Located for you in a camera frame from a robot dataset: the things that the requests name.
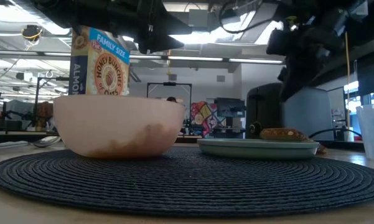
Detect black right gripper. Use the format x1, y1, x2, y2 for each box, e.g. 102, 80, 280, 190
266, 18, 346, 102

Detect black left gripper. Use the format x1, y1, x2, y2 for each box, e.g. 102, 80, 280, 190
108, 0, 193, 54

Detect brown toast slice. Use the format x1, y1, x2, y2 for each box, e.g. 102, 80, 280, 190
259, 128, 311, 142

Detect family size cereal box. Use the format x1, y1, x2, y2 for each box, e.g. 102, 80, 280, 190
68, 25, 131, 96

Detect clear plastic container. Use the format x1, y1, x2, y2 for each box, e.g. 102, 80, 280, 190
356, 104, 374, 161

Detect grey ceiling box unit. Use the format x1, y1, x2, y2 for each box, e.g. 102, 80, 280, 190
188, 8, 210, 29

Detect black toaster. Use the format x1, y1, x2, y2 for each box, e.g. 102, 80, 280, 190
245, 82, 335, 141

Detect long ceiling light strip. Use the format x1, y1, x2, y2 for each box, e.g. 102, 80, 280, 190
129, 55, 284, 65

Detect black background machine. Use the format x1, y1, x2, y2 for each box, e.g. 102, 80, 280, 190
213, 97, 246, 139

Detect pale green plate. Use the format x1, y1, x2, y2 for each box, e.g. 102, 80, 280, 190
197, 138, 320, 161

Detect colourful patterned panel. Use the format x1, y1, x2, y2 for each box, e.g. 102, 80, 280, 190
190, 101, 220, 138

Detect pink plastic bowl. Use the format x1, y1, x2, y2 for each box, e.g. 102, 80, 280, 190
52, 94, 185, 159

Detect cereal flakes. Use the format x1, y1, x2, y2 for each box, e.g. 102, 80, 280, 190
86, 123, 178, 158

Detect black round woven placemat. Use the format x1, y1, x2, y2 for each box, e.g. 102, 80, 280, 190
0, 146, 374, 218

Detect metal spoon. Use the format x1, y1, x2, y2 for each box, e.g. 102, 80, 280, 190
0, 136, 62, 149

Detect black metal stand frame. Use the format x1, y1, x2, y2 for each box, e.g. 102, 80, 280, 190
146, 82, 193, 134
34, 76, 70, 125

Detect black toaster cable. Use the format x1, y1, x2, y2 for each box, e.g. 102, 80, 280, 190
307, 126, 363, 141

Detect black aluminium table frame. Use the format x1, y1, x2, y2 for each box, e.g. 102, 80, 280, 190
0, 131, 367, 153

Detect yellow black cable reel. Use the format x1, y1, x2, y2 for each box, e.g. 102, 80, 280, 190
21, 24, 44, 50

